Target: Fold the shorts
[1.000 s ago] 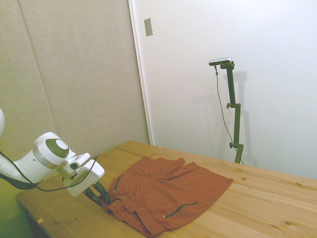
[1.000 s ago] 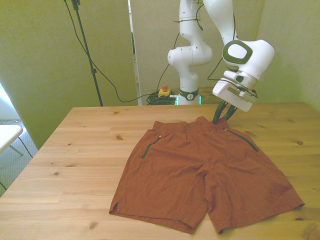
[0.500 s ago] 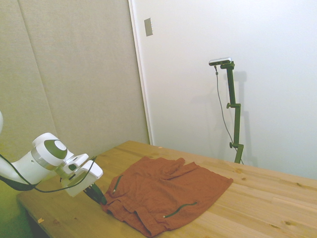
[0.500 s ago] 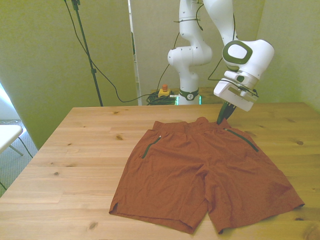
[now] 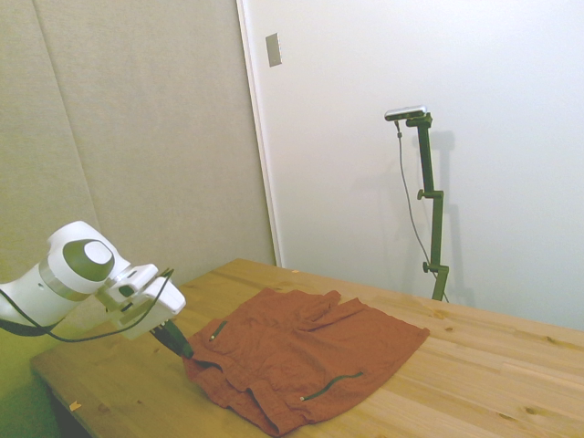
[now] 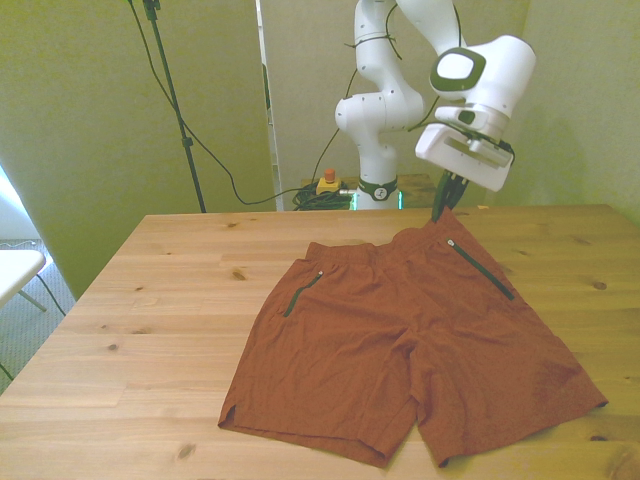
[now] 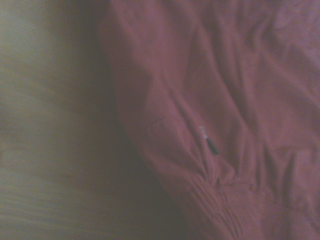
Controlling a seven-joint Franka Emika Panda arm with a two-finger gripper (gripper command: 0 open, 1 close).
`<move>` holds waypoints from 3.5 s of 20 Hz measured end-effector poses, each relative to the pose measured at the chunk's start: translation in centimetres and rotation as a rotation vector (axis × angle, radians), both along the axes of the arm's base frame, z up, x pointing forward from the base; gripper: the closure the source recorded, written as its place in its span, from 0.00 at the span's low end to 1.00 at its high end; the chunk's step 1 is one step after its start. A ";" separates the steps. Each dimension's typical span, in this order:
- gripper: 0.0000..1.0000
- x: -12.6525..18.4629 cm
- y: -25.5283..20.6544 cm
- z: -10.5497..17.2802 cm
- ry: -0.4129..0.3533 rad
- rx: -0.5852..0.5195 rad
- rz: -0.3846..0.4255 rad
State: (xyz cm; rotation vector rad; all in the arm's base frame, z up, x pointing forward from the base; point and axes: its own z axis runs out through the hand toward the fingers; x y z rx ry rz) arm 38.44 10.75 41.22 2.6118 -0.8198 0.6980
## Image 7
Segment rust red shorts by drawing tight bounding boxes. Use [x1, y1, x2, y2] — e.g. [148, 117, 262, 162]
[98, 0, 320, 240]

